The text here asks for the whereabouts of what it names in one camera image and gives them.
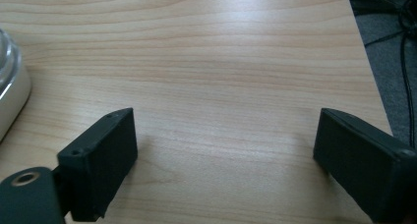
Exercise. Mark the cream appliance with clear lid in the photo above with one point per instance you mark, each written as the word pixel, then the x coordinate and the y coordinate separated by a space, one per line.
pixel 10 86

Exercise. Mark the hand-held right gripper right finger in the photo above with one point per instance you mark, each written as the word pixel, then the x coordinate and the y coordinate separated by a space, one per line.
pixel 367 165

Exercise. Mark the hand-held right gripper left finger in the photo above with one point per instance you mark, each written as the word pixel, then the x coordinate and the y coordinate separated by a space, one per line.
pixel 98 161

